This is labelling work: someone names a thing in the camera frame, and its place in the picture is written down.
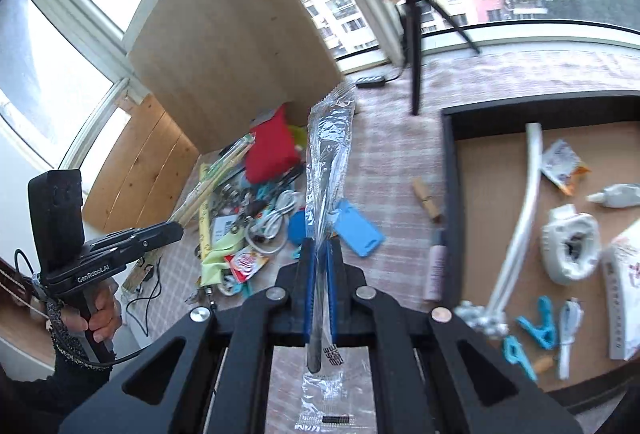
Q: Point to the white gooseneck holder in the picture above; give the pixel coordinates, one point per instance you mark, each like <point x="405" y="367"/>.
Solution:
<point x="522" y="214"/>

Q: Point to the white orange sachet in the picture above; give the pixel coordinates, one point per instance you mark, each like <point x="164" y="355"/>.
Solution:
<point x="562" y="166"/>

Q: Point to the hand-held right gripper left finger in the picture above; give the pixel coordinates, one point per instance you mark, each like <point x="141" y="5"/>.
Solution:
<point x="307" y="294"/>

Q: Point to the white squeeze bottle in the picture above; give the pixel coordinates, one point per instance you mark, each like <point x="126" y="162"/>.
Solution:
<point x="617" y="195"/>

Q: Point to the blue plastic card holder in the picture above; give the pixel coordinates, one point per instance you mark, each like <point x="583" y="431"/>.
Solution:
<point x="357" y="229"/>

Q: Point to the person's left forearm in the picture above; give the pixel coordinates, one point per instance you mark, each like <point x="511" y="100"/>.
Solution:
<point x="55" y="389"/>

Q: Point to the red fabric pouch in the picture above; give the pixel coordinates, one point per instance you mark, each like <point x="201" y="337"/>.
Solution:
<point x="270" y="149"/>

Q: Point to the white window frame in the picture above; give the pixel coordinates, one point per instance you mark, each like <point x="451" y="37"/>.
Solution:
<point x="367" y="4"/>

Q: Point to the wrapped wooden chopsticks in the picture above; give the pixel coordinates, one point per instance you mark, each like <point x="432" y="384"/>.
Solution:
<point x="210" y="184"/>

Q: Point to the dark grey tray container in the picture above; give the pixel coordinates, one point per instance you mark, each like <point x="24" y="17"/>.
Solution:
<point x="480" y="194"/>

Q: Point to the white round plastic device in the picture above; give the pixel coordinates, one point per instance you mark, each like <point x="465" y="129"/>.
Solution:
<point x="570" y="244"/>

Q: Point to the person's left hand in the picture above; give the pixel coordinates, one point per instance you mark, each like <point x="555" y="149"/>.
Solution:
<point x="107" y="314"/>

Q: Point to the metal utensil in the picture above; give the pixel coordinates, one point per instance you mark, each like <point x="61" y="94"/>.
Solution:
<point x="327" y="154"/>

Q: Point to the black tripod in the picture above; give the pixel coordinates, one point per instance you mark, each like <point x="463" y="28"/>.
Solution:
<point x="414" y="64"/>

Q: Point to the blue round disc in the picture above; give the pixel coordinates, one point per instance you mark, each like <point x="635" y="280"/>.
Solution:
<point x="296" y="229"/>

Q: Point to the wooden slat panel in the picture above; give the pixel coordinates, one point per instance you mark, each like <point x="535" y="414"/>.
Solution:
<point x="140" y="164"/>

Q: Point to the yellow-green cloth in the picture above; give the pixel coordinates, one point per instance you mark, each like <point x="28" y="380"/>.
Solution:
<point x="217" y="259"/>

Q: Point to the blue clothespin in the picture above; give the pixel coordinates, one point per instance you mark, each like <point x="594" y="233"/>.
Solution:
<point x="517" y="356"/>
<point x="542" y="324"/>

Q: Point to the wooden board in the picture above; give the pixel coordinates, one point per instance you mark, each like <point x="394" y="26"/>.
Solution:
<point x="225" y="39"/>

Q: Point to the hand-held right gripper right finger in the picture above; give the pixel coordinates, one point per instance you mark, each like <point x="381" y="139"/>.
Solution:
<point x="330" y="294"/>

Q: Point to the red white creamer sachet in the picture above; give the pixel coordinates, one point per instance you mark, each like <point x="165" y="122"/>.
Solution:
<point x="245" y="264"/>

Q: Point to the pink bottle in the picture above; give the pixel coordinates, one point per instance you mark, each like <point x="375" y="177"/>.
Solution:
<point x="435" y="269"/>

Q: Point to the white printed cardboard box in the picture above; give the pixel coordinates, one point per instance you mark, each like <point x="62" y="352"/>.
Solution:
<point x="622" y="294"/>

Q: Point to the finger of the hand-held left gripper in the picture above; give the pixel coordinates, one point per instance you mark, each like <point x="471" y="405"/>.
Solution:
<point x="150" y="227"/>
<point x="130" y="245"/>

